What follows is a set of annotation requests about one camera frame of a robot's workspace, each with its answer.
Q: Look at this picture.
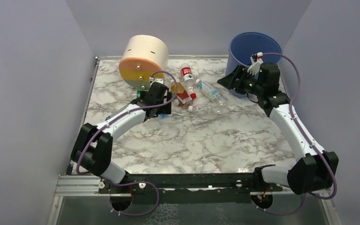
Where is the blue label clear bottle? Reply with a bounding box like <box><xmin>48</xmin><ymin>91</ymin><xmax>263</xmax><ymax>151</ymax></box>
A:
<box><xmin>160</xmin><ymin>114</ymin><xmax>171</xmax><ymax>119</ymax></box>

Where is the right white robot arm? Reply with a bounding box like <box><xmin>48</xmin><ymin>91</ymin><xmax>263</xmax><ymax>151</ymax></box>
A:
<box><xmin>217</xmin><ymin>62</ymin><xmax>339</xmax><ymax>195</ymax></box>

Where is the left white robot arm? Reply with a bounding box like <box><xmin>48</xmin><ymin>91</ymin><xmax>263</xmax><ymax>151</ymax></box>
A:
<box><xmin>71</xmin><ymin>82</ymin><xmax>172</xmax><ymax>184</ymax></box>

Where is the blue plastic bin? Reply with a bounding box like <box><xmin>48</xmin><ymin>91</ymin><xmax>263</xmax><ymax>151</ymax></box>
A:
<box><xmin>217</xmin><ymin>32</ymin><xmax>282</xmax><ymax>103</ymax></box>

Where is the green cap clear bottle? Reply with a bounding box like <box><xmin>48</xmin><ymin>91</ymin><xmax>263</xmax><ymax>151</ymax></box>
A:
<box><xmin>131</xmin><ymin>90</ymin><xmax>150</xmax><ymax>104</ymax></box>

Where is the red yellow label juice bottle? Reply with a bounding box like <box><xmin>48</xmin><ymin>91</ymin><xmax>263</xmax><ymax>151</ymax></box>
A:
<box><xmin>170</xmin><ymin>82</ymin><xmax>197</xmax><ymax>110</ymax></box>

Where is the white blue label tea bottle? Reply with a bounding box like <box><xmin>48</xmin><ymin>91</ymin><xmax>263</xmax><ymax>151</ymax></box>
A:
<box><xmin>196</xmin><ymin>79</ymin><xmax>228</xmax><ymax>105</ymax></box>

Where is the red label clear bottle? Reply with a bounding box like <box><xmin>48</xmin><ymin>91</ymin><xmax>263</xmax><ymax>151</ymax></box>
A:
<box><xmin>180</xmin><ymin>63</ymin><xmax>195</xmax><ymax>87</ymax></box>

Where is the crushed clear white-cap bottle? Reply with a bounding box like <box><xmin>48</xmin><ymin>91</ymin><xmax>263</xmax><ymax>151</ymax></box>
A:
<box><xmin>188</xmin><ymin>104</ymin><xmax>230</xmax><ymax>116</ymax></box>

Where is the beige round drum box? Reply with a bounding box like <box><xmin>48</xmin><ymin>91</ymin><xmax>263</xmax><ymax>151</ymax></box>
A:
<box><xmin>118</xmin><ymin>35</ymin><xmax>169</xmax><ymax>90</ymax></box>

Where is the green label tea bottle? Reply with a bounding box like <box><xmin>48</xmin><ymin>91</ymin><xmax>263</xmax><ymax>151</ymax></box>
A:
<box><xmin>105</xmin><ymin>114</ymin><xmax>115</xmax><ymax>121</ymax></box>

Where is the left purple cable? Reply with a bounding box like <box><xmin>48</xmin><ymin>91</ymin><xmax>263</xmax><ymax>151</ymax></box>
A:
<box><xmin>75</xmin><ymin>70</ymin><xmax>179</xmax><ymax>217</ymax></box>

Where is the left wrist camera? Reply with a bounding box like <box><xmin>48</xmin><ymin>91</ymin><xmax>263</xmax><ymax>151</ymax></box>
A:
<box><xmin>149</xmin><ymin>77</ymin><xmax>165</xmax><ymax>86</ymax></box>

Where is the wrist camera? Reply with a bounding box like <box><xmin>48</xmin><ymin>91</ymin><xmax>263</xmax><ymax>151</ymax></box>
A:
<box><xmin>247</xmin><ymin>52</ymin><xmax>263</xmax><ymax>75</ymax></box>
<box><xmin>149</xmin><ymin>77</ymin><xmax>165</xmax><ymax>86</ymax></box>

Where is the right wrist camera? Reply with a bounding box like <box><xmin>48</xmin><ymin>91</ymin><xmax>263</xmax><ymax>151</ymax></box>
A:
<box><xmin>247</xmin><ymin>52</ymin><xmax>263</xmax><ymax>75</ymax></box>

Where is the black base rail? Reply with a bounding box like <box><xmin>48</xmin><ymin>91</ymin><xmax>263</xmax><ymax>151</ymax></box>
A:
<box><xmin>66</xmin><ymin>166</ymin><xmax>293</xmax><ymax>206</ymax></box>

